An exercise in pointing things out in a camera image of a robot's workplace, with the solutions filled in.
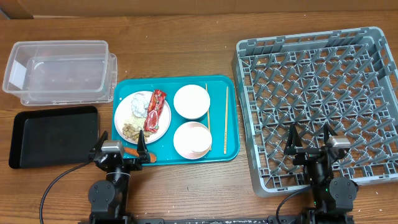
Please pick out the red snack wrapper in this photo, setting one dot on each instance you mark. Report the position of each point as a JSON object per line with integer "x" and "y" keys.
{"x": 154, "y": 111}

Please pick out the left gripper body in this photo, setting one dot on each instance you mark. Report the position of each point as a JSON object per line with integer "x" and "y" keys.
{"x": 128, "y": 165}

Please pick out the white bowl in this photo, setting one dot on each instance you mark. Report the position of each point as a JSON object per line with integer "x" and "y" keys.
{"x": 189, "y": 101}

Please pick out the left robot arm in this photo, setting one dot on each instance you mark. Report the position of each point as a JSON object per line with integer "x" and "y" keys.
{"x": 108, "y": 197}

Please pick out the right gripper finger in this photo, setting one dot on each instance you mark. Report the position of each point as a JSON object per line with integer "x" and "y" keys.
{"x": 328, "y": 132}
{"x": 294, "y": 144}

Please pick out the clear plastic waste bin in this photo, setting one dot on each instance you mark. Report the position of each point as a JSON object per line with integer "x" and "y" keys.
{"x": 61, "y": 72}

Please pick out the right wooden chopstick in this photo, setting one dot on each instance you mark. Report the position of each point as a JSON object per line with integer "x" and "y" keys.
{"x": 226, "y": 122}

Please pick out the grey dishwasher rack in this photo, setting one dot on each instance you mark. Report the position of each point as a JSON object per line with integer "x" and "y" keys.
{"x": 344, "y": 78}

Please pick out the wooden chopstick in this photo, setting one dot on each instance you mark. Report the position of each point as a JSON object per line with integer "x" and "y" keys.
{"x": 226, "y": 122}
{"x": 208, "y": 103}

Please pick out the white round plate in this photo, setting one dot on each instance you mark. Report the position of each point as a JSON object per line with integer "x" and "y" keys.
{"x": 123, "y": 111}

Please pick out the pink bowl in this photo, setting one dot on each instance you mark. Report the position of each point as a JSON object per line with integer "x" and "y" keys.
{"x": 181, "y": 144}

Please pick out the teal serving tray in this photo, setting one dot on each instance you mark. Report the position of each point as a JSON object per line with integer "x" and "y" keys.
{"x": 164, "y": 148}

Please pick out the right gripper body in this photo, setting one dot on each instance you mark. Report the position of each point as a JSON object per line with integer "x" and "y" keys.
{"x": 306, "y": 155}

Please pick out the orange carrot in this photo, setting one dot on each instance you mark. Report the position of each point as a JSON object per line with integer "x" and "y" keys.
{"x": 134, "y": 152}

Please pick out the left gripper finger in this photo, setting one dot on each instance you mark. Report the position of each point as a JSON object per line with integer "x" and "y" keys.
{"x": 142, "y": 151}
{"x": 97, "y": 147}

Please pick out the left wooden chopstick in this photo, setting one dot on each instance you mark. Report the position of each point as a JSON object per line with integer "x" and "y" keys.
{"x": 208, "y": 103}

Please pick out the black plastic tray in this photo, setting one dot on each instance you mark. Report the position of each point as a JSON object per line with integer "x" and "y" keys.
{"x": 53, "y": 137}

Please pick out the pile of white rice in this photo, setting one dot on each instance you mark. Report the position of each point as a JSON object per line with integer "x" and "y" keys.
{"x": 135, "y": 122}

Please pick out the pile of peanuts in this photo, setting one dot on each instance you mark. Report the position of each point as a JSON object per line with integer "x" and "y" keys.
{"x": 132, "y": 132}

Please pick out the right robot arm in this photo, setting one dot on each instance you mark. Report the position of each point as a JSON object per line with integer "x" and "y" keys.
{"x": 333, "y": 196}

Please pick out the small white cup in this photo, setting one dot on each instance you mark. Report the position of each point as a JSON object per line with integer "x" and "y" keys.
{"x": 199, "y": 139}

